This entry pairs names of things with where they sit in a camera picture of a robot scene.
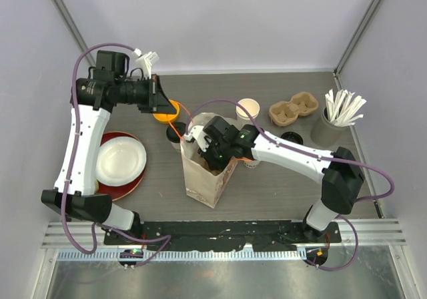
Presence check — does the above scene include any white paper cup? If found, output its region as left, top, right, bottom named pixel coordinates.
left=244, top=160, right=260, bottom=169
left=166, top=121, right=185, bottom=152

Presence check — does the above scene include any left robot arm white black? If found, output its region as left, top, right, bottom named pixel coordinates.
left=41, top=74, right=176, bottom=245

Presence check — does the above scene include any brown paper bag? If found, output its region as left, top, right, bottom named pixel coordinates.
left=166, top=101, right=250, bottom=209

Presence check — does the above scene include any orange bowl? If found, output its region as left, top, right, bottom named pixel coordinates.
left=153, top=100, right=180, bottom=124

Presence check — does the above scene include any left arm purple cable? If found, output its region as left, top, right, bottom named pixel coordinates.
left=59, top=43, right=172, bottom=270

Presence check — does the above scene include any grey straw holder cup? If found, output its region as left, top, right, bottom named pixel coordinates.
left=310, top=108, right=348, bottom=147

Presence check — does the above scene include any cardboard cup carrier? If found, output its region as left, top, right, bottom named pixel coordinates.
left=268, top=91, right=319, bottom=127

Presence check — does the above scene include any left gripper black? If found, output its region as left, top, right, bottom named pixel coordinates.
left=115, top=73, right=177, bottom=113

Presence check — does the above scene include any white plate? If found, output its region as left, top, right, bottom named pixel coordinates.
left=95, top=136, right=147, bottom=187

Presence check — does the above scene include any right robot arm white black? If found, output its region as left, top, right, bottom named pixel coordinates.
left=185, top=116, right=365, bottom=242

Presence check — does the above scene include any stack of white paper cups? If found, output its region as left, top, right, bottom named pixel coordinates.
left=236, top=98, right=260, bottom=121

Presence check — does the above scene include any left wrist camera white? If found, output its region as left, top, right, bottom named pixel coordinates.
left=133, top=48, right=159, bottom=79

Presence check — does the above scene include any loose black lid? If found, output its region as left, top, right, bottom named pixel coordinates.
left=280, top=131, right=304, bottom=145

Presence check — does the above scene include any bundle of wrapped straws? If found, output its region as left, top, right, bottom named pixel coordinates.
left=324, top=89, right=367, bottom=127

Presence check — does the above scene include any cardboard cup carrier single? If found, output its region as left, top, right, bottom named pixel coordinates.
left=209, top=169, right=222, bottom=176

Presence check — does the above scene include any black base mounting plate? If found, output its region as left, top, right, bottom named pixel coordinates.
left=103, top=219, right=342, bottom=252

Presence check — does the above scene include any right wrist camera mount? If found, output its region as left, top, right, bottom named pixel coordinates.
left=183, top=125, right=209, bottom=152

